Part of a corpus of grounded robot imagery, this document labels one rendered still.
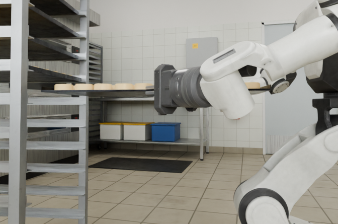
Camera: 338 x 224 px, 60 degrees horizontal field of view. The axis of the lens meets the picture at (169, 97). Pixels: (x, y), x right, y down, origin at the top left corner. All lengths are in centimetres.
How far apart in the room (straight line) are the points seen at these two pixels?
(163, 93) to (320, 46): 34
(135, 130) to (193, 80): 395
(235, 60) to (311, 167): 52
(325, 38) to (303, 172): 51
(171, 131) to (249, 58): 385
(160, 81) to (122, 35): 475
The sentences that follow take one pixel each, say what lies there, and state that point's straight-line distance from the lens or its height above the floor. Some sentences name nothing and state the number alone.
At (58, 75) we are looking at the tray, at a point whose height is 86.
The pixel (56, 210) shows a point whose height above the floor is 34.
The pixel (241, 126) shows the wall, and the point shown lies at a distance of 484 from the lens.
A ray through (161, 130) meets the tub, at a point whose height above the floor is 40.
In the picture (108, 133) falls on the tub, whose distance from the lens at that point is 470.
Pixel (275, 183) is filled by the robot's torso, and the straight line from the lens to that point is 96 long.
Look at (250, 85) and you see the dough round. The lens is 78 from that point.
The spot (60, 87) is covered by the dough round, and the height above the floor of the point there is 81.
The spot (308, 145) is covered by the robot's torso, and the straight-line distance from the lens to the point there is 93.
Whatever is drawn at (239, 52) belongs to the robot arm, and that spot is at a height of 86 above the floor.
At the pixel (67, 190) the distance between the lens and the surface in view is 131.
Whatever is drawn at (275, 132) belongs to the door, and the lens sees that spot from 489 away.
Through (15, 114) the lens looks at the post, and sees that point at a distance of 84.
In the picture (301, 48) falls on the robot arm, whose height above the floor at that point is 86.
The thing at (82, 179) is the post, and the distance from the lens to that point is 128.
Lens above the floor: 76
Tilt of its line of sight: 2 degrees up
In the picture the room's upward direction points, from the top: straight up
